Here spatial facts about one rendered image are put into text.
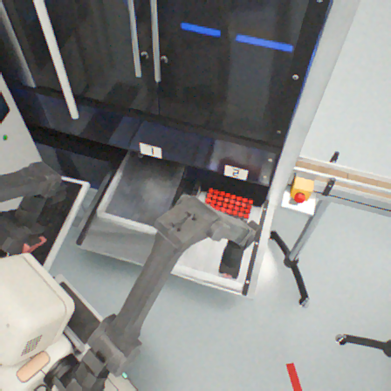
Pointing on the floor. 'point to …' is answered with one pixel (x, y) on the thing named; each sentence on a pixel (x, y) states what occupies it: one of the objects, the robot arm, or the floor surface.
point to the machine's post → (312, 92)
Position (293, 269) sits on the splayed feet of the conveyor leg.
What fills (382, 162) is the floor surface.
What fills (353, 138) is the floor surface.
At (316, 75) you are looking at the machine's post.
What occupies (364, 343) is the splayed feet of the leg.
